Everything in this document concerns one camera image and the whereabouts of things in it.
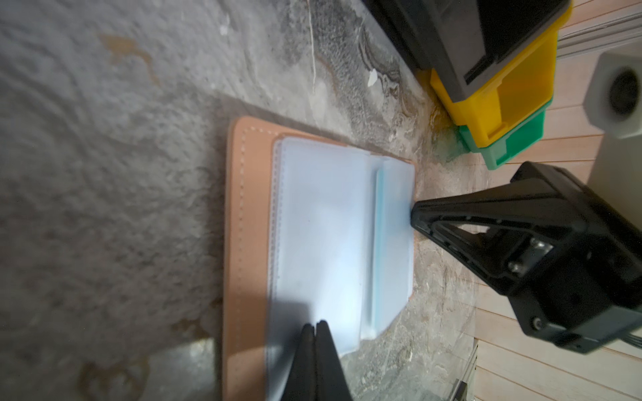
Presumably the teal credit card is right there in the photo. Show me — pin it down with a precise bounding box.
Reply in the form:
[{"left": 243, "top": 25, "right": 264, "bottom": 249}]
[{"left": 371, "top": 158, "right": 415, "bottom": 336}]

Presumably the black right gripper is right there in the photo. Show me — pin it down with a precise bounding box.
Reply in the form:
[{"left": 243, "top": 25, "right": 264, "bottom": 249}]
[{"left": 411, "top": 162, "right": 641, "bottom": 354}]

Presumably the yellow plastic bin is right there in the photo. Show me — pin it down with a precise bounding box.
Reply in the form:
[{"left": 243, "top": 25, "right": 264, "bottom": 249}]
[{"left": 417, "top": 1, "right": 573, "bottom": 148}]

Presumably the black plastic bin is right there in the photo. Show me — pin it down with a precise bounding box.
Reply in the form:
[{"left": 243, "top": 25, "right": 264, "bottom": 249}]
[{"left": 365, "top": 0, "right": 572, "bottom": 102}]

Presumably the green plastic bin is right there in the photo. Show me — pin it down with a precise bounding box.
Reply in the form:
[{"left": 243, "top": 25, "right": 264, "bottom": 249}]
[{"left": 457, "top": 100, "right": 553, "bottom": 170}]

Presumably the tan leather card holder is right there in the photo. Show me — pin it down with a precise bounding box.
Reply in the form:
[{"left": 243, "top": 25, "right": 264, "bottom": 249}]
[{"left": 222, "top": 116, "right": 416, "bottom": 400}]

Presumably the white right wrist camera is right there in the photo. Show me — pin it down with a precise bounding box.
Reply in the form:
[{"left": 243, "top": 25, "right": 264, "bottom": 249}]
[{"left": 583, "top": 44, "right": 641, "bottom": 228}]

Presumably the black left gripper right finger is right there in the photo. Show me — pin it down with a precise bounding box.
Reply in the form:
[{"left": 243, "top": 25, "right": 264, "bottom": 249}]
[{"left": 314, "top": 320, "right": 353, "bottom": 401}]

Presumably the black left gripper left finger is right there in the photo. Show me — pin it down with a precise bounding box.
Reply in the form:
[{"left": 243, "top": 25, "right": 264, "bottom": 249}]
[{"left": 281, "top": 323, "right": 316, "bottom": 401}]

